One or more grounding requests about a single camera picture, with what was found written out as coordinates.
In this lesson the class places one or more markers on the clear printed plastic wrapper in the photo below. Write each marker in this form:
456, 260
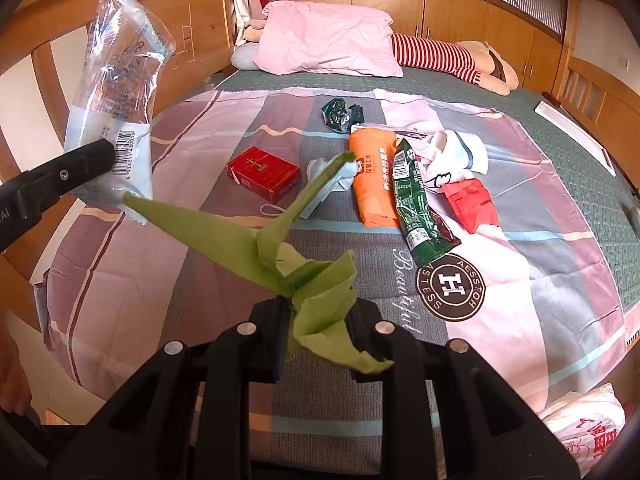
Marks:
120, 60

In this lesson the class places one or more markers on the beige plush toy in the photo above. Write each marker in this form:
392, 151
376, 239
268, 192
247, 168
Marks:
250, 30

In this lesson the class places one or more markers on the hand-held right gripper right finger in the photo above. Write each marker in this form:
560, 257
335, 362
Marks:
400, 350

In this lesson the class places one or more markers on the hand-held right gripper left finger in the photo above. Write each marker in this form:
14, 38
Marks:
265, 340

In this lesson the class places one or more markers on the white massager device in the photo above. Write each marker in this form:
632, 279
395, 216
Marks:
631, 217

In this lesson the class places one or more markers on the plush doll red striped shirt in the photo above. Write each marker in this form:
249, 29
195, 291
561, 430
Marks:
435, 55

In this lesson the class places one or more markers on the green snack wrapper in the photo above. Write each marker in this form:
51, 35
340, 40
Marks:
412, 200

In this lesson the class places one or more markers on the white plastic bag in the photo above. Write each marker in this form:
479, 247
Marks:
585, 425

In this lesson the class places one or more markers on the wooden bed footboard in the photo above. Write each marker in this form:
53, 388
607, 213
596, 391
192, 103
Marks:
600, 85

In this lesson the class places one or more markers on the white flat board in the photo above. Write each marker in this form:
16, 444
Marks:
575, 137

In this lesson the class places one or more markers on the white blue face mask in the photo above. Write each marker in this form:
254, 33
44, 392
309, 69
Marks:
317, 166

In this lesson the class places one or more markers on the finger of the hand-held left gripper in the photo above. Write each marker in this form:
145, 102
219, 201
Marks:
65, 175

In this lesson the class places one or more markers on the orange tissue packet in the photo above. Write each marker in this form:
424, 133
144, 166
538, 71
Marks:
372, 180

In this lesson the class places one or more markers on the green paper napkin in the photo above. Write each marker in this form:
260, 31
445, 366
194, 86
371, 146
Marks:
225, 240

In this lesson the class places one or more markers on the red packet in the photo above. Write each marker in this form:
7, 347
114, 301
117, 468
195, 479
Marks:
472, 205

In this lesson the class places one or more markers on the white cartoon print wrapper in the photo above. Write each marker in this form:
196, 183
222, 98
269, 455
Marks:
450, 160

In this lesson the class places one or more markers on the wooden wall cabinets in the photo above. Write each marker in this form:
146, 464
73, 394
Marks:
450, 10

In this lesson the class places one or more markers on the white wall socket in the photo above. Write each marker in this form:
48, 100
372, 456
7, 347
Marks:
623, 62

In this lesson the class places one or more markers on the pink pillow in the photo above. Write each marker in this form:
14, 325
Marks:
325, 40

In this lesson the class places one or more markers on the striped pink grey bedsheet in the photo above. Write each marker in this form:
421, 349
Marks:
200, 125

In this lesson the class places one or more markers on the light blue pillow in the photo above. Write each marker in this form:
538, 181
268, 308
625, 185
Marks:
245, 57

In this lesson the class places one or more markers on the dark green wrapper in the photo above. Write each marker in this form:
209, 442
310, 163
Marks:
337, 112

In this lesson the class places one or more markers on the red cigarette box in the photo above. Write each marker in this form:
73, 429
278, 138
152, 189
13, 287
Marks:
262, 172

